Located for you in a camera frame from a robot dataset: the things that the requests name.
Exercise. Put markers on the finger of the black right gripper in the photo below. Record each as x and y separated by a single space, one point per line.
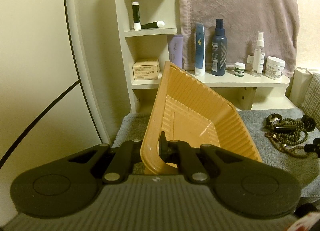
314 147

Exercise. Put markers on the cream wooden shelf unit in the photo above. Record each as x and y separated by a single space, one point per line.
245 93

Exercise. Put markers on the black rectangular stick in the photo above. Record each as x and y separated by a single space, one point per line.
285 128

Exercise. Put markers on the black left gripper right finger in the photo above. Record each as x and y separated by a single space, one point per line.
185 157

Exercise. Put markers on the lying black white stick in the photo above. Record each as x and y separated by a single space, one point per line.
152 25

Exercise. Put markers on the orange plastic tray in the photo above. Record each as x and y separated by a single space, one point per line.
187 110

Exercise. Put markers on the small green white jar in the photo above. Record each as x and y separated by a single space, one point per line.
239 69

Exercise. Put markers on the lilac tube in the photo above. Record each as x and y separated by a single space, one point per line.
175 49

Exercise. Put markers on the standing black white stick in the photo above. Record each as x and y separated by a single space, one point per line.
136 16

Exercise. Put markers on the mauve hanging towel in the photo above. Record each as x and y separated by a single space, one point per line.
243 20

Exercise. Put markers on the dark blue spray bottle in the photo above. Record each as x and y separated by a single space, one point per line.
219 49

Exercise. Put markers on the large white cream jar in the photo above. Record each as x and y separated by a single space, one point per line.
274 68

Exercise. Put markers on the clear spray bottle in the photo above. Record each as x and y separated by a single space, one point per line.
259 56

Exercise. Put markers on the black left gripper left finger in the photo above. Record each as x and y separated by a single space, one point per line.
123 161

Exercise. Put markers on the grey checked cushion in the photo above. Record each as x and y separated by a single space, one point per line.
311 102

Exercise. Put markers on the blue white tube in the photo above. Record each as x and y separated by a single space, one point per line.
200 60

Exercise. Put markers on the beige cardboard box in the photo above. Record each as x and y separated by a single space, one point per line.
146 69

